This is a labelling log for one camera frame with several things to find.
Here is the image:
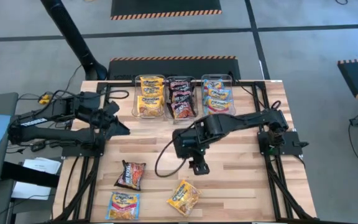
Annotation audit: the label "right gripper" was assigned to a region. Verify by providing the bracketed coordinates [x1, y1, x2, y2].
[172, 128, 211, 176]

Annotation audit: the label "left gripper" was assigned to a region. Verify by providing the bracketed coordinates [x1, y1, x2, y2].
[84, 100, 131, 141]

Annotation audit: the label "clear plastic bin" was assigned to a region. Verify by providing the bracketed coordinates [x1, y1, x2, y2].
[165, 75, 200, 121]
[200, 73, 237, 116]
[131, 73, 167, 119]

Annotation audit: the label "white paper sheets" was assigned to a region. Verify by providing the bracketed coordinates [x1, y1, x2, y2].
[11, 157, 62, 200]

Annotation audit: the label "black padded pole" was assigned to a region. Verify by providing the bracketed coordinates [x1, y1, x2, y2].
[40, 0, 109, 81]

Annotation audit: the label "black flat bar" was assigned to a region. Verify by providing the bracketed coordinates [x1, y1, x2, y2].
[0, 161, 60, 189]

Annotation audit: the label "black aluminium table frame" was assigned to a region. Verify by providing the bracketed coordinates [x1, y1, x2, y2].
[53, 80, 316, 223]

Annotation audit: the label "black floor cable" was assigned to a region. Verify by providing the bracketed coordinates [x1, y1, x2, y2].
[12, 63, 84, 103]

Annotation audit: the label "yellow cable plug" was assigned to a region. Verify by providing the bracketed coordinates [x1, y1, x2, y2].
[38, 93, 53, 105]

